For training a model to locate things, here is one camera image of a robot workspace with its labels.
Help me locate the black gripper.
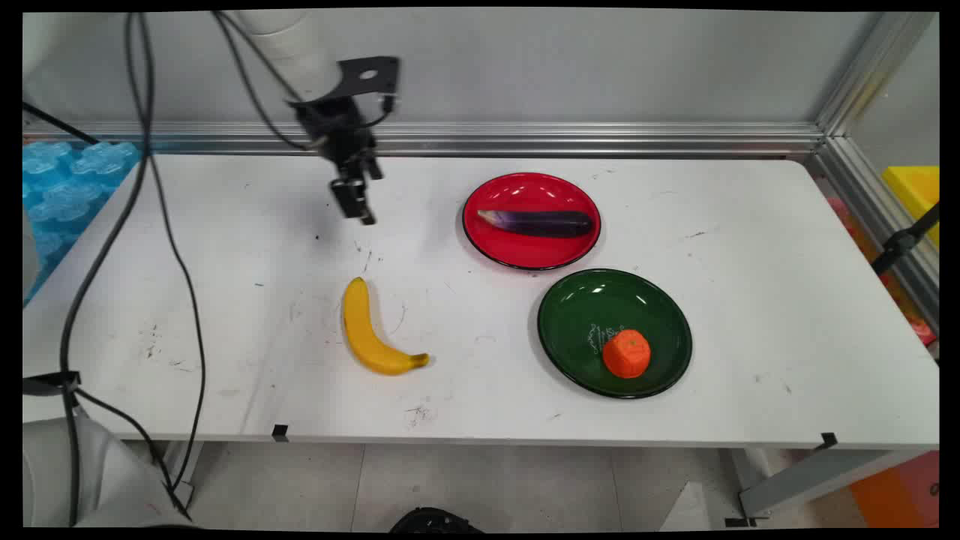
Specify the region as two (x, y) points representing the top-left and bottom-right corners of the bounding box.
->
(289, 96), (385, 227)

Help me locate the purple eggplant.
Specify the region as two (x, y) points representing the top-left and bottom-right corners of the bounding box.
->
(477, 209), (595, 239)

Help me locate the yellow banana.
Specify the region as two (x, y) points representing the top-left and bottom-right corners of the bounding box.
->
(342, 277), (431, 377)

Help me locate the red plate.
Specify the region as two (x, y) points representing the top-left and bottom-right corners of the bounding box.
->
(461, 172), (602, 272)

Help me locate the green plate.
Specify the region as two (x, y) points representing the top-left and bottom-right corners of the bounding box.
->
(536, 268), (694, 400)

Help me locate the orange toy fruit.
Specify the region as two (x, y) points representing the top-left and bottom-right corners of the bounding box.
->
(601, 328), (652, 380)

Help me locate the white table leg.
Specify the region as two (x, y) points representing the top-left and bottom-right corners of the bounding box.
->
(160, 441), (206, 512)

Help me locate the black round object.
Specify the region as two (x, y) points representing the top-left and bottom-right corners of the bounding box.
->
(388, 507), (482, 534)

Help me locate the grey table leg beam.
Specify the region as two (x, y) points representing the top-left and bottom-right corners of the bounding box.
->
(724, 448), (938, 528)

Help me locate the yellow box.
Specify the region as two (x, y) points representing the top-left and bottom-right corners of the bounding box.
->
(880, 165), (940, 250)

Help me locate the orange box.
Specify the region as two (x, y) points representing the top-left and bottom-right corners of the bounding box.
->
(847, 450), (940, 529)

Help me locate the thin black cable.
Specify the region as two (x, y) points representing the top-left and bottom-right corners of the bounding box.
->
(126, 11), (207, 518)

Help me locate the horizontal aluminium frame rail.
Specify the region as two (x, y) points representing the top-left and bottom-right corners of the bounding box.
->
(22, 121), (826, 159)

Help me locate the thick black cable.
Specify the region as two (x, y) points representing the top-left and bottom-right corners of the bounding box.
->
(60, 11), (155, 527)

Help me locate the black velcro strap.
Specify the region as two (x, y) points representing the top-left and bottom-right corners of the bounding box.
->
(22, 370), (82, 396)

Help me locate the slanted aluminium frame rail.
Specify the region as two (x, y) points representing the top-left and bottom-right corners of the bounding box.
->
(811, 137), (940, 332)

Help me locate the aluminium frame post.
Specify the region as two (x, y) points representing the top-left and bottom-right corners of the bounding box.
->
(816, 11), (940, 137)

